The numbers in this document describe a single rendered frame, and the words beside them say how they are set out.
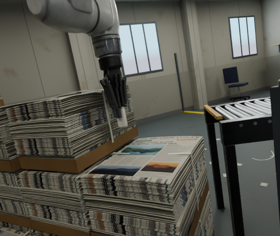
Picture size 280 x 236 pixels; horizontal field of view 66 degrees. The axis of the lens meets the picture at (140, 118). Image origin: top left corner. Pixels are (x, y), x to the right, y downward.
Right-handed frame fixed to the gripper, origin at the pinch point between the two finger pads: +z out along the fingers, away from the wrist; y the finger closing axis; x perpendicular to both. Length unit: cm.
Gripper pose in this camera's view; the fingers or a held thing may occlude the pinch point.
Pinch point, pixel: (121, 117)
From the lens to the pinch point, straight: 73.5
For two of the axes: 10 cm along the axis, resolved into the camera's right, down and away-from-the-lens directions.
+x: 8.8, -0.8, -4.7
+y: -4.4, 2.3, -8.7
